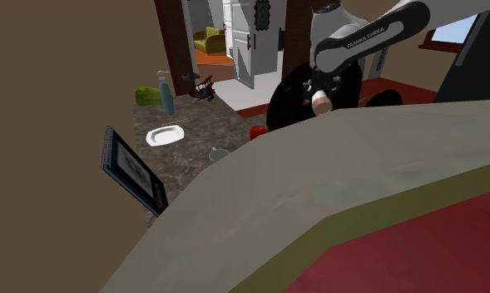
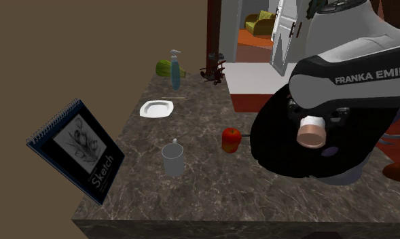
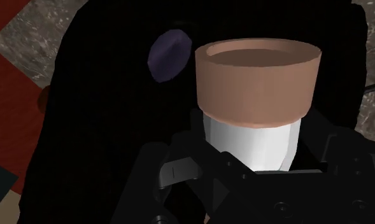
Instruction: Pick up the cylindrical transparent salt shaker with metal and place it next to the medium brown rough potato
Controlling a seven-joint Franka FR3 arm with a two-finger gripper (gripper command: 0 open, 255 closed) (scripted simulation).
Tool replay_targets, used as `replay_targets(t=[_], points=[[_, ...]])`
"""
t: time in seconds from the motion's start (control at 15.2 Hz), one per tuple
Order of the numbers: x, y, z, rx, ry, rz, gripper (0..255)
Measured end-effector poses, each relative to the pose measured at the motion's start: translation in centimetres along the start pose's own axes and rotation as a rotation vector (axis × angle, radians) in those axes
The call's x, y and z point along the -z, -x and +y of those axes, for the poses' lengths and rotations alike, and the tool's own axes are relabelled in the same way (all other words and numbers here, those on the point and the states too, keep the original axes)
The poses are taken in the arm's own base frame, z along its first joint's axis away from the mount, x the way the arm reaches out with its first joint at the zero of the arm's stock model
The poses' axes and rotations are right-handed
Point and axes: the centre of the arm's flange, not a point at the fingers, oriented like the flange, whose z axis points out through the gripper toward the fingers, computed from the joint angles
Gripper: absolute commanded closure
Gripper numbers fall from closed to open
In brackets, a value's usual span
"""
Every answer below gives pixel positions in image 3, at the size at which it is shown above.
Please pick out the white cup with brown lid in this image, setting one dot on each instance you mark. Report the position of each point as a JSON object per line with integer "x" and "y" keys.
{"x": 258, "y": 93}

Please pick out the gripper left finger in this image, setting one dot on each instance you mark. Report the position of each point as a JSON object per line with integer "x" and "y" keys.
{"x": 150, "y": 173}

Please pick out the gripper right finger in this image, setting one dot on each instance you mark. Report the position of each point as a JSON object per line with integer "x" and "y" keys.
{"x": 345, "y": 152}

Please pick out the dark purple oval disc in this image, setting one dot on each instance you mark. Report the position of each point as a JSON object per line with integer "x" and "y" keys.
{"x": 170, "y": 56}

